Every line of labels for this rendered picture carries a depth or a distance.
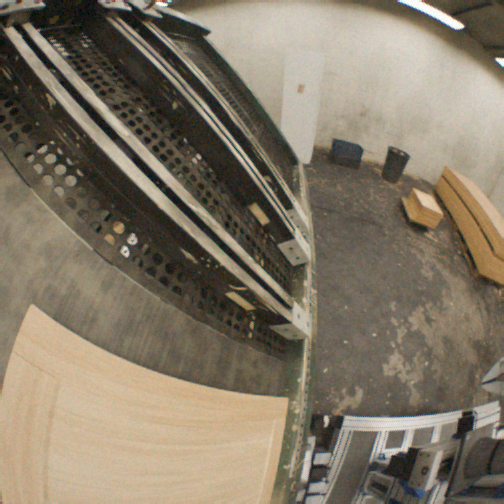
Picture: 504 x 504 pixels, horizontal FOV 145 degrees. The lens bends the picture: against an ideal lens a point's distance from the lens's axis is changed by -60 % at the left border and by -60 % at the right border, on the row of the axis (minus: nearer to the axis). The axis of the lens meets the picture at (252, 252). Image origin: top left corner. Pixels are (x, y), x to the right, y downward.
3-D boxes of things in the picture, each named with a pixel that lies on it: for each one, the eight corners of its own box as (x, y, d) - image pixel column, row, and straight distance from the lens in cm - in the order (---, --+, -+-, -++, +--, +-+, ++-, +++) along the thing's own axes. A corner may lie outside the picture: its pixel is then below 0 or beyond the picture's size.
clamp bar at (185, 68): (293, 238, 84) (348, 219, 79) (98, 15, 92) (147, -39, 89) (293, 222, 91) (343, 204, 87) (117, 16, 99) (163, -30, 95)
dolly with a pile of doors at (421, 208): (431, 235, 347) (444, 216, 332) (405, 225, 319) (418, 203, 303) (420, 212, 392) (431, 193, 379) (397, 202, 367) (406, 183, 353)
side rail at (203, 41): (285, 169, 146) (299, 163, 144) (188, 46, 147) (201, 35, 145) (285, 165, 153) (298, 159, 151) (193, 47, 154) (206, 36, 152)
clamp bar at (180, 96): (292, 270, 73) (357, 252, 68) (60, 15, 83) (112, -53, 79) (293, 249, 79) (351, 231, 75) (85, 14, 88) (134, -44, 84)
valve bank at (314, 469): (309, 503, 110) (327, 529, 92) (276, 504, 107) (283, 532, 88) (326, 407, 96) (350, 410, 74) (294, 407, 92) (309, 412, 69)
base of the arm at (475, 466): (489, 433, 98) (512, 428, 94) (480, 472, 101) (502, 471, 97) (469, 442, 84) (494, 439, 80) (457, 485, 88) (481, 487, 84)
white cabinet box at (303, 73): (309, 164, 379) (323, 52, 354) (278, 158, 385) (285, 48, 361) (312, 154, 436) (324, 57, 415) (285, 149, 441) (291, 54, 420)
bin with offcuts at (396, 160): (402, 188, 442) (414, 160, 425) (380, 180, 423) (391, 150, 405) (396, 177, 486) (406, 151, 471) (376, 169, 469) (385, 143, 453)
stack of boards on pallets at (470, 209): (500, 291, 454) (528, 262, 435) (473, 279, 368) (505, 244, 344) (459, 207, 595) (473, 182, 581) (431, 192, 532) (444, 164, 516)
